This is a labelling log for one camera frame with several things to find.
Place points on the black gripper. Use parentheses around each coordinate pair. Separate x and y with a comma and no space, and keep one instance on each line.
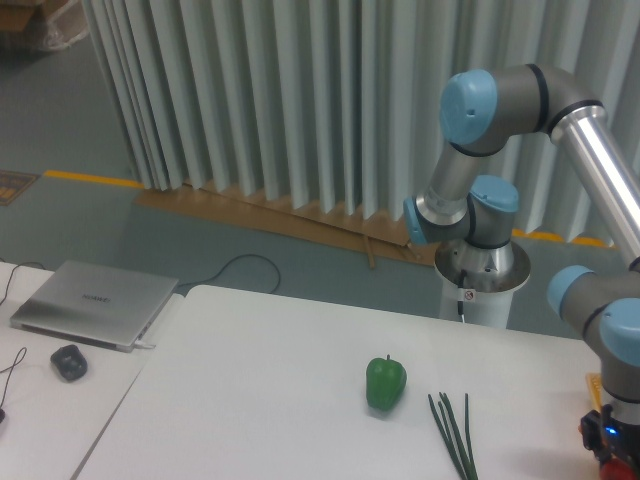
(608,433)

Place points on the red bell pepper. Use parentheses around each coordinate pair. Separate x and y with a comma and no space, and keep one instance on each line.
(616,469)

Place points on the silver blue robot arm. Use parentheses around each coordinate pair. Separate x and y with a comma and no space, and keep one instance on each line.
(469,217)

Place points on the yellow woven basket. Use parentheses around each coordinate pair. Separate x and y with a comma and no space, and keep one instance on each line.
(594,387)

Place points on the green chive stalks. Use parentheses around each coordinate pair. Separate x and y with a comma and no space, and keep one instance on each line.
(457,441)

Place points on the green bell pepper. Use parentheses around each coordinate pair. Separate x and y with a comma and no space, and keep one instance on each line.
(386,380)

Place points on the brown cardboard sheet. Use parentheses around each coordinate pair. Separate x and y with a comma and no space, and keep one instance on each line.
(377,236)

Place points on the pale folding partition screen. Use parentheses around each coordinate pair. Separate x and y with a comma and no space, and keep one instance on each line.
(332,103)

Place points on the silver laptop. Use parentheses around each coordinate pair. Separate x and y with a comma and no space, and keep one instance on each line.
(96,304)

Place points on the black computer mouse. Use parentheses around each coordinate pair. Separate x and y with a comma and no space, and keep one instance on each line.
(69,362)

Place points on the cardboard box under plastic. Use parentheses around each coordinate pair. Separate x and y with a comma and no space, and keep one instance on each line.
(42,26)

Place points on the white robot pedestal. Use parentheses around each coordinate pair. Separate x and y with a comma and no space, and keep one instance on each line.
(475,300)

